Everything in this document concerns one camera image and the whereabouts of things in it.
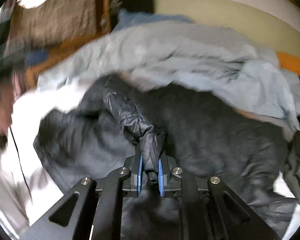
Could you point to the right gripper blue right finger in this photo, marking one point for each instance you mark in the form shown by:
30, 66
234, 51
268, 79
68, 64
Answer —
209, 208

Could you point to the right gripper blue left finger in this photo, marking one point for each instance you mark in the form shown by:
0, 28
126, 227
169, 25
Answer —
92, 209

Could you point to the black puffer down jacket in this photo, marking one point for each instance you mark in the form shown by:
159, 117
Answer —
204, 135

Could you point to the person left hand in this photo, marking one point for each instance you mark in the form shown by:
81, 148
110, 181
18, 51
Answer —
6, 105

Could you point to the brown checked curtain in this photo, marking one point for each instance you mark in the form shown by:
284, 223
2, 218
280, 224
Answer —
51, 23

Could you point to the blue pillow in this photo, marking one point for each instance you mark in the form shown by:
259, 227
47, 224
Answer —
129, 19

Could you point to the light blue duvet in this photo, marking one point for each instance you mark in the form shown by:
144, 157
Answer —
199, 57

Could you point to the orange pillow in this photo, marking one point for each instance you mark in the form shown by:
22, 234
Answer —
289, 62

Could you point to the wooden bed guard rail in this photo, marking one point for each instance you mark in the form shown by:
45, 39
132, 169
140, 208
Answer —
57, 54

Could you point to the wooden bunk bed frame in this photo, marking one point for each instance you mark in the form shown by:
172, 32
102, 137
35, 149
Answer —
102, 5

